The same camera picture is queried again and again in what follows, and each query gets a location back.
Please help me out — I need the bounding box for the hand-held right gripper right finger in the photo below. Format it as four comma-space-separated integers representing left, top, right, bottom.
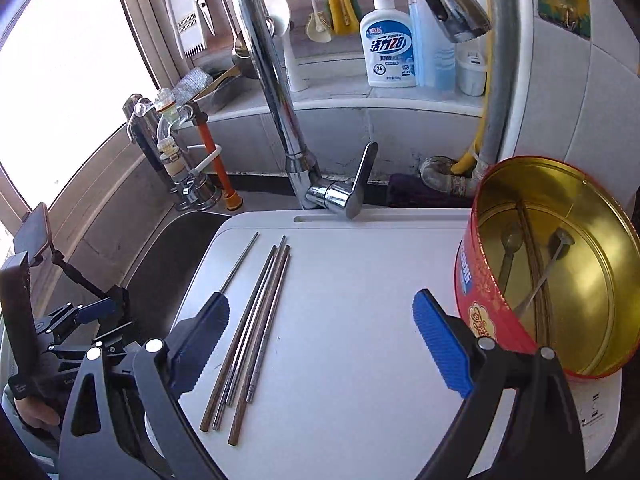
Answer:
412, 288, 587, 480

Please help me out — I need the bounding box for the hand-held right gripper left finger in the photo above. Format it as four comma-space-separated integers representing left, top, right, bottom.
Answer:
57, 291, 232, 480

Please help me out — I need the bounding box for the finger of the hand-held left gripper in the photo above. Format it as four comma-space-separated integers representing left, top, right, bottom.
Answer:
45, 322, 144, 362
36, 285, 132, 344

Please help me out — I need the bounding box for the bundle of metal chopsticks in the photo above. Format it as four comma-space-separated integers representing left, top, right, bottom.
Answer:
199, 245, 277, 433

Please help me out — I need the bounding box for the dark wooden chopstick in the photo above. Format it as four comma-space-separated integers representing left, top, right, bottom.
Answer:
228, 259, 292, 446
522, 202, 555, 353
517, 202, 548, 351

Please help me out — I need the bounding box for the patterned metal chopstick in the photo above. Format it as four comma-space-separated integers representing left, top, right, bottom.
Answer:
247, 254, 292, 404

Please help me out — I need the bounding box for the thin metal chopstick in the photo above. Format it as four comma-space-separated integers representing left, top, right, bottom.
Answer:
219, 232, 260, 295

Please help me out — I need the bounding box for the red round metal tin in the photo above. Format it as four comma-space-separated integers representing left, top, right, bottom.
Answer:
453, 156, 640, 378

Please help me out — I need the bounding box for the person's left hand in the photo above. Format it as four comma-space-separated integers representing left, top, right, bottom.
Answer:
14, 399, 62, 430

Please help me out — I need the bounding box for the stainless steel sink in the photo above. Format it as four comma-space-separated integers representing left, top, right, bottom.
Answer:
120, 209, 234, 323

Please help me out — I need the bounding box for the white cutting board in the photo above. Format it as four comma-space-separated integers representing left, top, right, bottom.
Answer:
145, 210, 623, 480

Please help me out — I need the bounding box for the large metal spoon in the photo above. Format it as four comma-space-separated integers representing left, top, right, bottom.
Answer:
497, 227, 525, 298

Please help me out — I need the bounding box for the dark purple cloth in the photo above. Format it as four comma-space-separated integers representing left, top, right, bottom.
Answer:
386, 172, 477, 209

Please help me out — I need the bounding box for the small metal spoon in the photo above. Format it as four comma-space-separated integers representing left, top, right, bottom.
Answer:
515, 227, 576, 318

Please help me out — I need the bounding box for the orange rod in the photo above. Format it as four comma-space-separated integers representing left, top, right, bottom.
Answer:
192, 102, 244, 212

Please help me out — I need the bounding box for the small chrome filter tap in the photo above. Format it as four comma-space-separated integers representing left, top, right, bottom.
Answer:
123, 89, 224, 212

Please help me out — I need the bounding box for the white plastic tube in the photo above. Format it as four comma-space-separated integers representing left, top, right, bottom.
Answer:
186, 143, 222, 177

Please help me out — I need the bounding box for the metal drainer tray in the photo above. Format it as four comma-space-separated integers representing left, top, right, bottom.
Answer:
171, 64, 253, 115

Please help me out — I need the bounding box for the chrome kitchen faucet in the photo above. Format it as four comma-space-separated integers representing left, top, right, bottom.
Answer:
231, 0, 493, 220

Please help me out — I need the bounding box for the small white container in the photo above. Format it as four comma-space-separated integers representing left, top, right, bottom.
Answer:
455, 50, 489, 97

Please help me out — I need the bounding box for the metal ladle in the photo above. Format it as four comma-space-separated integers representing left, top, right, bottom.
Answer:
207, 0, 261, 81

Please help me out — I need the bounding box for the white rice paddle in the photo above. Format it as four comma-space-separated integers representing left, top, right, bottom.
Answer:
263, 0, 309, 94

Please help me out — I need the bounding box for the white plastic grater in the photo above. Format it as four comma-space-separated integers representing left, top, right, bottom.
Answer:
167, 0, 209, 59

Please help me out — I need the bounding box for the white dish soap pump bottle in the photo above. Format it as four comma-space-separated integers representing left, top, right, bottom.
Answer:
359, 0, 419, 89

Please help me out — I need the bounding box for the white dish brush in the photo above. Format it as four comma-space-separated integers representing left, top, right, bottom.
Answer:
300, 0, 334, 44

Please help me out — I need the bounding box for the yellow green sponge brush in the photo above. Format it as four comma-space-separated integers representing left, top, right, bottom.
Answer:
327, 0, 364, 36

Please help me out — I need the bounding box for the yellow hose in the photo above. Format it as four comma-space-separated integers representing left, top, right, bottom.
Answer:
451, 94, 490, 177

